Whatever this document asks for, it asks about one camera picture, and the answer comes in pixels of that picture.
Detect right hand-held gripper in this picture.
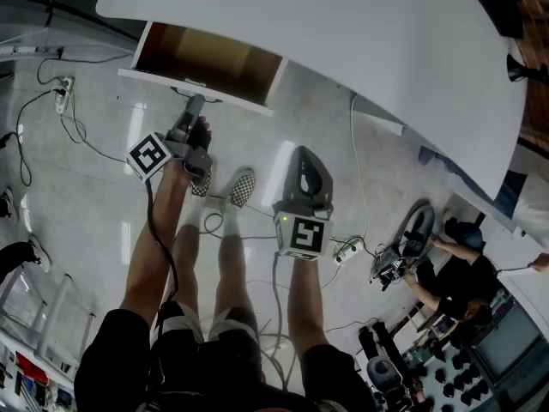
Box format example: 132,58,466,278
273,145,335,261

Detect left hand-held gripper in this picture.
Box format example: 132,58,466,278
125,94,214,185

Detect white desk drawer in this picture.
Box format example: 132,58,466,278
117,21,287,118

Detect person's right forearm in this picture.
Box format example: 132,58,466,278
286,255,332,354

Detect white desk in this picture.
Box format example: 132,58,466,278
94,0,534,203

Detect person's left hand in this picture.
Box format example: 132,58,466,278
190,115,214,153

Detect white power strip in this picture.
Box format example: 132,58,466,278
333,237,365,267
51,76,76,117

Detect white right sock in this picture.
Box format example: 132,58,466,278
220,203,244,238

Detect white sock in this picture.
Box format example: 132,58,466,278
220,203,244,238
182,193,209,233

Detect checkered right shoe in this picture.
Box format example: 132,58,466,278
228,167,257,209

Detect checkered shoe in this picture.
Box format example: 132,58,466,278
228,167,257,209
190,167,216,198

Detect person's right leg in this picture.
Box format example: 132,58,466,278
213,231,259,317

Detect person's leg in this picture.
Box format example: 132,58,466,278
0,241,38,283
172,223,225,317
213,231,259,317

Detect checkered left shoe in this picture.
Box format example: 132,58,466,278
190,167,216,198

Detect white left sock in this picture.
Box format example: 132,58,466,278
182,193,209,233

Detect person's left leg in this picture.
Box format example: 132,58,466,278
172,223,225,317

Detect beige shorts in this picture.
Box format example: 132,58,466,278
154,300,263,343

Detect black shirt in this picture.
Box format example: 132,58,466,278
73,308,379,412

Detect group of black devices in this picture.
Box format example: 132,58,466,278
431,344,491,408

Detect grey monitor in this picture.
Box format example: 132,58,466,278
470,300,546,388

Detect white metal rack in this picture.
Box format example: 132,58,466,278
0,267,97,408

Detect black lamp base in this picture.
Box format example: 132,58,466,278
505,52,549,84

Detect black screen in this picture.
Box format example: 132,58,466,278
468,0,526,39

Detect red cloth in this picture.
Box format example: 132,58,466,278
14,351,49,385

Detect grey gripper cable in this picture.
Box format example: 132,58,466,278
271,252,298,397

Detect long white cable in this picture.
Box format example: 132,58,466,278
348,94,372,242

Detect grey looped floor cable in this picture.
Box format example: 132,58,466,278
202,205,281,243

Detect thin grey floor cable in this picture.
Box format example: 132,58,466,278
58,100,130,166

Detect grey device with cables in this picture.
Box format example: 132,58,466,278
369,198,440,293

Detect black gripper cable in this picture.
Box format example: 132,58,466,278
144,179,181,317

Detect black floor cable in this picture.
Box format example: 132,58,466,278
0,88,57,188

